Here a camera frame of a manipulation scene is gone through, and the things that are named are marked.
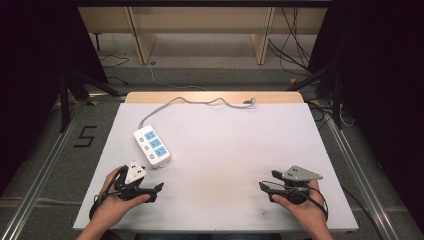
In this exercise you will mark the person's right hand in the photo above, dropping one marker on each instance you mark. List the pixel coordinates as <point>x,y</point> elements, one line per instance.
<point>308,211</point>

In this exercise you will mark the white table mat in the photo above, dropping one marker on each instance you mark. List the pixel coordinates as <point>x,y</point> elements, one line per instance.
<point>226,146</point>

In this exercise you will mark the person's left hand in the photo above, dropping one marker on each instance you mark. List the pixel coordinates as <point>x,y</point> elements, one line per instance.
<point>108,208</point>

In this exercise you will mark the white power strip blue sockets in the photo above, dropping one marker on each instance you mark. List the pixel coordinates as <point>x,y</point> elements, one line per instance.
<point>151,145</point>

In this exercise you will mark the aluminium floor rail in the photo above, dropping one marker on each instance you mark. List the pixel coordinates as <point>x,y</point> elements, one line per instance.
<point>360,180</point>
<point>43,166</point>

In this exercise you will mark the black metal stand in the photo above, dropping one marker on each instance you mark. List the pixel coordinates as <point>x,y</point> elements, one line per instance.
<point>71,90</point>
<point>336,96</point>

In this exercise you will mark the light wooden bench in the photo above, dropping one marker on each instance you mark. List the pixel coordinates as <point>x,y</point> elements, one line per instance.
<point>200,20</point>

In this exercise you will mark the dark curtain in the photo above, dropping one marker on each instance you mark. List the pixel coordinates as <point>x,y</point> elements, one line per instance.
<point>36,66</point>
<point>380,83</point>

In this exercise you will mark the grey power plug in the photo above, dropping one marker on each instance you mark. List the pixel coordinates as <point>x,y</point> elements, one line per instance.
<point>248,101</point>

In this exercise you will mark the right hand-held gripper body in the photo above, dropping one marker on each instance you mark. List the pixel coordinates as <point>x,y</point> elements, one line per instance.
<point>300,174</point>

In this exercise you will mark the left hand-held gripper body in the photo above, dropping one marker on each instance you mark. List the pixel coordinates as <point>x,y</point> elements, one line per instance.
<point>135,173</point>

